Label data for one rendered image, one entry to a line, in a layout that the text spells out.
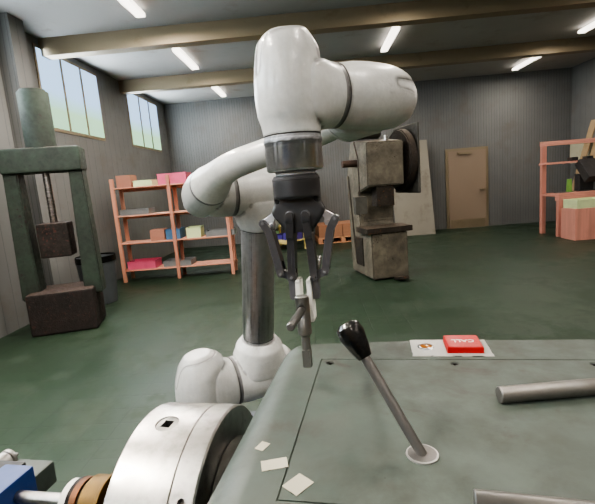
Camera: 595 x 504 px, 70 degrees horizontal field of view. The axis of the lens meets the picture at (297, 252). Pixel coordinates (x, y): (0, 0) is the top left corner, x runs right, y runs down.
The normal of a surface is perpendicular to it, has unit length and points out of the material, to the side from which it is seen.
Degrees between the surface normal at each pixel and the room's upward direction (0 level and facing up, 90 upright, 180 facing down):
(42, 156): 90
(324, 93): 96
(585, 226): 90
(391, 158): 92
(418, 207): 76
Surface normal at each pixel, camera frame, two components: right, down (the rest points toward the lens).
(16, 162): 0.25, 0.13
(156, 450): -0.14, -0.84
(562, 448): -0.08, -0.98
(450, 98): -0.04, 0.16
